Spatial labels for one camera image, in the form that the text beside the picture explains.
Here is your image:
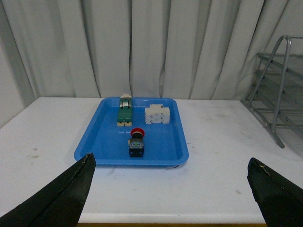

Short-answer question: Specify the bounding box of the red emergency stop button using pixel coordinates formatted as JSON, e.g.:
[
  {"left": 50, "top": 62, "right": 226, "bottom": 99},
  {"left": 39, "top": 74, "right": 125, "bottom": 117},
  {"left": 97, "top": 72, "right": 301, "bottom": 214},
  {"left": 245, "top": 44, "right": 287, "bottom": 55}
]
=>
[{"left": 128, "top": 128, "right": 145, "bottom": 157}]

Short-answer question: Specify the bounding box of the white pleated curtain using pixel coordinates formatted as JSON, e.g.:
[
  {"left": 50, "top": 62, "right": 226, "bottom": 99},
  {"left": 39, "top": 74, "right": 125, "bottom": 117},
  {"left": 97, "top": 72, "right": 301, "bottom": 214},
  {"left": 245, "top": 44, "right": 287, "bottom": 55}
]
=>
[{"left": 0, "top": 0, "right": 303, "bottom": 125}]

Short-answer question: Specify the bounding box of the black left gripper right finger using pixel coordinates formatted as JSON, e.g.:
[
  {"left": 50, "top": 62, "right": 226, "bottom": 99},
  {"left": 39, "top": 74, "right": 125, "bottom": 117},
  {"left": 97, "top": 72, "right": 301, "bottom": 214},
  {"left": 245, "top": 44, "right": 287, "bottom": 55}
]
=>
[{"left": 247, "top": 157, "right": 303, "bottom": 227}]

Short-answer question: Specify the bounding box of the silver mesh three-tier rack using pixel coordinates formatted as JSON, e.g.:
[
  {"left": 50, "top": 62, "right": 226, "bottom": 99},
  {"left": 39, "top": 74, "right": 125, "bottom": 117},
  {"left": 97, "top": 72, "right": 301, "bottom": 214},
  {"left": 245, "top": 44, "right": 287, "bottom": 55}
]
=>
[{"left": 241, "top": 35, "right": 303, "bottom": 148}]

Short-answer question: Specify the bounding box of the green terminal block component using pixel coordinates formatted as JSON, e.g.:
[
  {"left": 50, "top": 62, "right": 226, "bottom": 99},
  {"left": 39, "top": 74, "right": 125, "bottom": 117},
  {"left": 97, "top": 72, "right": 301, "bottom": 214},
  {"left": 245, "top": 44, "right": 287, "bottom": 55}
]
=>
[{"left": 117, "top": 94, "right": 133, "bottom": 126}]

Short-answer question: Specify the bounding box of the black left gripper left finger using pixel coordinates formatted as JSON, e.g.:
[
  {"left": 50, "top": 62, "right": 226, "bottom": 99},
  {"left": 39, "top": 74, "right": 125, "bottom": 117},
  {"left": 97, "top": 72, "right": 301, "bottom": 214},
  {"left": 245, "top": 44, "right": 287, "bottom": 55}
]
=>
[{"left": 0, "top": 153, "right": 96, "bottom": 227}]

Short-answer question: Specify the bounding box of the blue plastic tray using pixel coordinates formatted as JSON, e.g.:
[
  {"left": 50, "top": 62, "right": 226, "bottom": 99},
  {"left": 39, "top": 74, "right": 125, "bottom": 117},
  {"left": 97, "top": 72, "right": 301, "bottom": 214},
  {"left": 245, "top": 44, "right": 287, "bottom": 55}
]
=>
[{"left": 74, "top": 97, "right": 189, "bottom": 167}]

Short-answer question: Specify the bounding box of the white circuit breaker module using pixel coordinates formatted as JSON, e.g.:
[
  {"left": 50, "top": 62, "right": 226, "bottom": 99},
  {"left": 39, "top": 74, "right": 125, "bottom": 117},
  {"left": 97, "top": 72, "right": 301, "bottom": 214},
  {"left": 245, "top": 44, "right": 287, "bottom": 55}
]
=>
[{"left": 144, "top": 104, "right": 170, "bottom": 124}]

